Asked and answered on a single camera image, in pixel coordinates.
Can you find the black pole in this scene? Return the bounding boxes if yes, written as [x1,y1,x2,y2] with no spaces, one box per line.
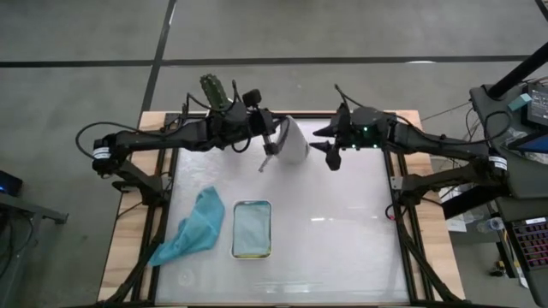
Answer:
[487,41,548,101]

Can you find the grey microfiber towel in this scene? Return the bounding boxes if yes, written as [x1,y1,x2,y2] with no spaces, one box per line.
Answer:
[273,115,311,166]

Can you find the grey metal stand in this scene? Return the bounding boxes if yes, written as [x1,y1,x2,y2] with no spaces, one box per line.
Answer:
[0,191,69,308]

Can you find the white plastic bin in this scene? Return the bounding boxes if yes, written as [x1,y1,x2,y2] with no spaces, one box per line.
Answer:
[230,198,274,261]

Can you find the white papers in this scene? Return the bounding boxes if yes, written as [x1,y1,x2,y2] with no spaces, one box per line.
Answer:
[437,187,468,234]

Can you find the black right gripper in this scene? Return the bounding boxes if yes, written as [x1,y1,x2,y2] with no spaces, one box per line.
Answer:
[307,105,398,157]

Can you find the black computer with blue lights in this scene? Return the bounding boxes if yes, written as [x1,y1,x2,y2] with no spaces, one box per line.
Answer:
[0,169,24,198]

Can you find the clear plastic bottle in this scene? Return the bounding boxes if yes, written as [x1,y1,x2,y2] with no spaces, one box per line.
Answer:
[476,216,506,234]

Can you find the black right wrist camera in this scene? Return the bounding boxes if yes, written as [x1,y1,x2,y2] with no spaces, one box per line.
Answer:
[325,147,343,173]

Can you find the keyboard with coloured keys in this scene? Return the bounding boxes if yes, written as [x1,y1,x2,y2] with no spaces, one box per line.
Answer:
[510,216,548,271]

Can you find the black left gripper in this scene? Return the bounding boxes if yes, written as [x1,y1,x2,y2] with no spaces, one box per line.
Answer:
[206,101,293,174]

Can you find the green cactus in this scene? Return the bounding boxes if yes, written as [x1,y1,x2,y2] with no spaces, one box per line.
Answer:
[200,73,232,111]

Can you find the small teal box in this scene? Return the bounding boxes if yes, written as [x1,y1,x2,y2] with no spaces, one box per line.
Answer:
[508,92,533,112]

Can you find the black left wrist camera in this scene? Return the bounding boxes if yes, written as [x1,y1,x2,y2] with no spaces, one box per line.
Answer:
[241,88,264,109]

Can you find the teal microfiber towel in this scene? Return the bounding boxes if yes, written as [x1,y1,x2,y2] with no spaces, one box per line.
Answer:
[146,186,227,268]

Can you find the black tablet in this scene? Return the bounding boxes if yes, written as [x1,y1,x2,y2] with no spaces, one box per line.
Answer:
[506,129,548,156]

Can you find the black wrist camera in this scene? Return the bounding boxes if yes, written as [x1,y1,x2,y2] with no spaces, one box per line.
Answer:
[241,88,264,109]
[325,147,343,173]

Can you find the black table frame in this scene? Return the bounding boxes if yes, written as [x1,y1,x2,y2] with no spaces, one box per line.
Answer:
[97,110,468,308]

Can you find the light blue microfiber towel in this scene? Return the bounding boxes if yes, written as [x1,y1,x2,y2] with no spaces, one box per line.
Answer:
[234,202,271,257]

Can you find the black desk monitor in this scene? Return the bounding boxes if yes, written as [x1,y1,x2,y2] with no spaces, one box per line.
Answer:
[525,82,548,129]

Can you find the dark grey desk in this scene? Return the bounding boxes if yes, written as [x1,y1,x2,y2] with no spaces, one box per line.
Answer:
[440,83,548,308]

